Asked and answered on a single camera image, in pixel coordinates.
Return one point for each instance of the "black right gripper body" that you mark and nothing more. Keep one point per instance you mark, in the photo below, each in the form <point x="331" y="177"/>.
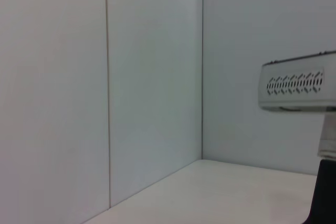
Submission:
<point x="325" y="195"/>

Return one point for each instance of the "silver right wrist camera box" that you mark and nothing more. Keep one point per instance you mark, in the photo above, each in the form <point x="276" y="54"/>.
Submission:
<point x="294" y="95"/>

